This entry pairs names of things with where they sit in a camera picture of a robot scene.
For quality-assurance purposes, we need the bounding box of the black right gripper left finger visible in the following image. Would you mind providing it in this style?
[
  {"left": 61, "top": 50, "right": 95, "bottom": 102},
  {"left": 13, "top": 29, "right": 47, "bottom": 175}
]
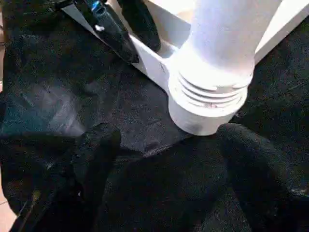
[{"left": 9, "top": 122, "right": 122, "bottom": 232}]

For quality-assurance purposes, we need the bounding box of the white plastic table leg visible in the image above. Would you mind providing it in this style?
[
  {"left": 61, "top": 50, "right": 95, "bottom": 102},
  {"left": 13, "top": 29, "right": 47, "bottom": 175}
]
[{"left": 168, "top": 0, "right": 285, "bottom": 107}]

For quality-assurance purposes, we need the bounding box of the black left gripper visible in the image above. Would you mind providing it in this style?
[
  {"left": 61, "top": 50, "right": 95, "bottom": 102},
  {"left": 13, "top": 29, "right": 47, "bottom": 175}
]
[{"left": 47, "top": 0, "right": 141, "bottom": 65}]

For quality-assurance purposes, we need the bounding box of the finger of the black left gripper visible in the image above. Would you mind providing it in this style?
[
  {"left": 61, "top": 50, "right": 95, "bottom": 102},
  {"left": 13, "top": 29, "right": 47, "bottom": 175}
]
[{"left": 117, "top": 0, "right": 162, "bottom": 53}]

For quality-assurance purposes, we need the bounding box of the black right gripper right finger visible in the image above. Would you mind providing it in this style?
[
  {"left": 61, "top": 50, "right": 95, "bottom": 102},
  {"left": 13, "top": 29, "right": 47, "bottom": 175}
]
[{"left": 216, "top": 122, "right": 309, "bottom": 232}]

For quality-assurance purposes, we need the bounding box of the black work mat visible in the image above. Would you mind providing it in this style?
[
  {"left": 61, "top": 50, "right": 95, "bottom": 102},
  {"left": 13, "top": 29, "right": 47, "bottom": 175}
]
[{"left": 0, "top": 0, "right": 309, "bottom": 232}]

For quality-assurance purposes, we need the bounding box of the white plastic table top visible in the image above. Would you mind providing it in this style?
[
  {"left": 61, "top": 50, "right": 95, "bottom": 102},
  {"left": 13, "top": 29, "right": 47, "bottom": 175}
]
[{"left": 60, "top": 0, "right": 309, "bottom": 136}]

